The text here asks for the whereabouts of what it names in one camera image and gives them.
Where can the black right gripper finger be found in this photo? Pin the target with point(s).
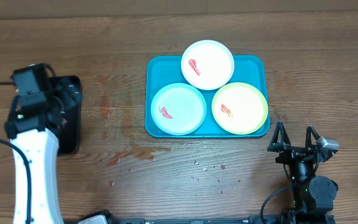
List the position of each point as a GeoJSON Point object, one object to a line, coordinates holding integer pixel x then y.
{"type": "Point", "coordinates": [280, 141]}
{"type": "Point", "coordinates": [310, 132]}

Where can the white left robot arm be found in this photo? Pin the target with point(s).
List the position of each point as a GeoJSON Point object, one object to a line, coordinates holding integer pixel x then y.
{"type": "Point", "coordinates": [36, 155]}

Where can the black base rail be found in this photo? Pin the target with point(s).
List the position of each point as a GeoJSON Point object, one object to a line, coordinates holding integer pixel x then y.
{"type": "Point", "coordinates": [105, 216]}

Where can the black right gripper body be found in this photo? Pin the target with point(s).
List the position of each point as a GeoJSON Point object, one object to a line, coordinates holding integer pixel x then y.
{"type": "Point", "coordinates": [291, 155]}

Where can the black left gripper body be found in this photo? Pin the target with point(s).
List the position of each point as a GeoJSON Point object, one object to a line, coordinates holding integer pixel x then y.
{"type": "Point", "coordinates": [67, 96]}

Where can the white plate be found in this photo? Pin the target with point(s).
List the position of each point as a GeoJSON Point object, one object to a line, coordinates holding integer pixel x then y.
{"type": "Point", "coordinates": [207, 64]}

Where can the black rectangular tray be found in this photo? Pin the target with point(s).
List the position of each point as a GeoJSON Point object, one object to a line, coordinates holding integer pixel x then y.
{"type": "Point", "coordinates": [68, 90]}

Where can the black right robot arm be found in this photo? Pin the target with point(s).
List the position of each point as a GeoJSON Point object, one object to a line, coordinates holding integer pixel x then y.
{"type": "Point", "coordinates": [313, 195]}

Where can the teal plastic tray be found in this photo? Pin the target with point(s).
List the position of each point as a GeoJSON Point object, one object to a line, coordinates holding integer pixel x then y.
{"type": "Point", "coordinates": [166, 69]}

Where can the yellow green plate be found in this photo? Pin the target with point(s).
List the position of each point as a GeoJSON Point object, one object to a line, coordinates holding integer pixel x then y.
{"type": "Point", "coordinates": [239, 108]}

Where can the light blue plate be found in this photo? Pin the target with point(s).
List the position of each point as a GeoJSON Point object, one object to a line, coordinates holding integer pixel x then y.
{"type": "Point", "coordinates": [178, 109]}

